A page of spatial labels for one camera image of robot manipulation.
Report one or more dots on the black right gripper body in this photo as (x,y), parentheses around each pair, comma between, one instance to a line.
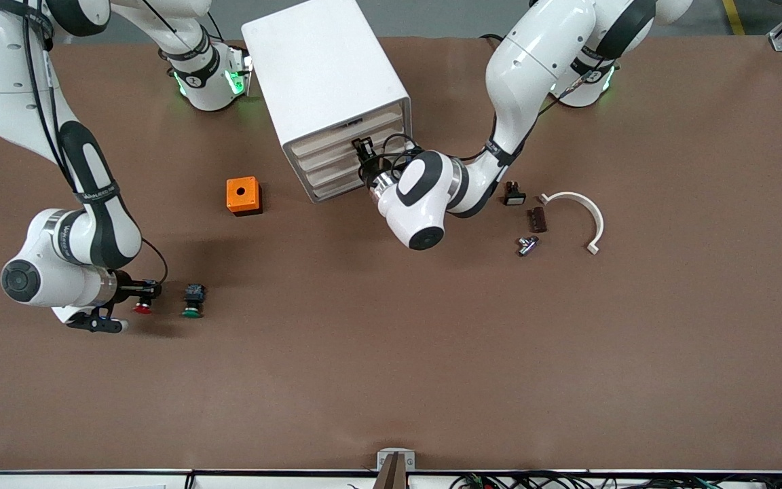
(130,290)

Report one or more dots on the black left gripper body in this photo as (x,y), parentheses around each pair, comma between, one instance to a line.
(370,170)

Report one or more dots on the red push button switch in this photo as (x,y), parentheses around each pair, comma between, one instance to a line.
(142,309)

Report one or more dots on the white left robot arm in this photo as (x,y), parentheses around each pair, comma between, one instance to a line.
(527,68)

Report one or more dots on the white drawer cabinet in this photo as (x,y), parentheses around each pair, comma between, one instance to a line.
(323,61)

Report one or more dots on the brown terminal block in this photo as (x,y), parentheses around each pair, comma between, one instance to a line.
(537,220)

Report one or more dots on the metal tee fitting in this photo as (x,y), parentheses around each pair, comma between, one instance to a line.
(527,246)

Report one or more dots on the white curved pipe clamp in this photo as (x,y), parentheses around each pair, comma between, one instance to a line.
(594,214)

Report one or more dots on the green push button switch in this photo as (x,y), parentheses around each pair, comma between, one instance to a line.
(193,302)

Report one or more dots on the orange button enclosure box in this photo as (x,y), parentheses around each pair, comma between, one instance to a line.
(241,193)

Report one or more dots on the black switch with white face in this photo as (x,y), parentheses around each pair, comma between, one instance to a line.
(514,195)

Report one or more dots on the white table edge rail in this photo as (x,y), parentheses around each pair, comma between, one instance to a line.
(58,481)

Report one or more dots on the grey metal table bracket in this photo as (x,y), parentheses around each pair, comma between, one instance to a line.
(384,456)

